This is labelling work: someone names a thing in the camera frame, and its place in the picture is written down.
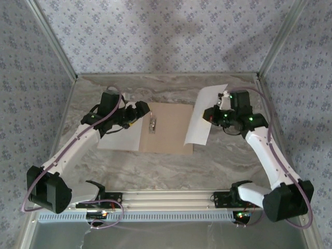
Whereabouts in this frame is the white paper sheet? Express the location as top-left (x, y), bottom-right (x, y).
top-left (183, 83), bottom-right (229, 146)
top-left (97, 114), bottom-right (143, 152)

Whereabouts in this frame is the brown cardboard folder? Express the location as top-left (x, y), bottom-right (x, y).
top-left (138, 102), bottom-right (195, 156)

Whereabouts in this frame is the silver metal folder clip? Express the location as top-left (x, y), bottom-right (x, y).
top-left (148, 116), bottom-right (158, 134)

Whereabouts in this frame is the grey metal sheet panel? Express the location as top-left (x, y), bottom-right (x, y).
top-left (20, 210), bottom-right (312, 249)

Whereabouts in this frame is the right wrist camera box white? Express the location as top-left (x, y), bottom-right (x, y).
top-left (216, 90), bottom-right (232, 110)

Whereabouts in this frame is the aluminium table edge rail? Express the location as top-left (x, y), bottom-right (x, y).
top-left (40, 77), bottom-right (78, 191)
top-left (255, 75), bottom-right (297, 189)

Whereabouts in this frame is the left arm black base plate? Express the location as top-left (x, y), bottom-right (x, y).
top-left (75, 192), bottom-right (123, 209)

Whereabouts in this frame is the aluminium rail beam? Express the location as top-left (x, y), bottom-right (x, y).
top-left (27, 189), bottom-right (311, 211)

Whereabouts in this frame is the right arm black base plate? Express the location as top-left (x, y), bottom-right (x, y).
top-left (213, 191), bottom-right (261, 209)

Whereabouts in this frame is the aluminium corner post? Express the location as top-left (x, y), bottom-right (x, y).
top-left (25, 0), bottom-right (79, 80)
top-left (256, 0), bottom-right (310, 79)

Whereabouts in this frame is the grey slotted cable duct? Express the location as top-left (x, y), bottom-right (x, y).
top-left (38, 211), bottom-right (236, 223)

